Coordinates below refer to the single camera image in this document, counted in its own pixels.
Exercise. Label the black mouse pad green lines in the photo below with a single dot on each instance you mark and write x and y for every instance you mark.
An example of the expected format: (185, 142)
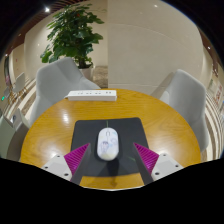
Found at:
(133, 133)

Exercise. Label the white cartoon-print computer mouse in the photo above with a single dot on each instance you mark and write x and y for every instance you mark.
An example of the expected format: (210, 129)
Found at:
(107, 143)

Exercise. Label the green leafy potted plant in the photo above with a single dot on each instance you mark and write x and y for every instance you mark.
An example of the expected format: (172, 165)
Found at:
(71, 33)

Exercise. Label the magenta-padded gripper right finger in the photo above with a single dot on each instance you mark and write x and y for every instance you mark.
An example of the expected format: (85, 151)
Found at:
(159, 166)

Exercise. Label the grey shell chair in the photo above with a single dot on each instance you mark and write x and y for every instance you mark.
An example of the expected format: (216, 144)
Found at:
(8, 136)
(56, 83)
(186, 96)

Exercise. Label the white plant pot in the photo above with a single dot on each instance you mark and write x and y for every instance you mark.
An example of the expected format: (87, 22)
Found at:
(86, 71)

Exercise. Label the small grey chair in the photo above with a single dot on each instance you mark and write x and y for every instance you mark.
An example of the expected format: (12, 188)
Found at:
(20, 83)

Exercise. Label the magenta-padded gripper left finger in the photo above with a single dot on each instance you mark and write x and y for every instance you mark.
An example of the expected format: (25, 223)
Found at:
(63, 166)

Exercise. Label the white power strip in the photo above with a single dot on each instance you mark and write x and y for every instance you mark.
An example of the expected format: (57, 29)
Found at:
(91, 95)

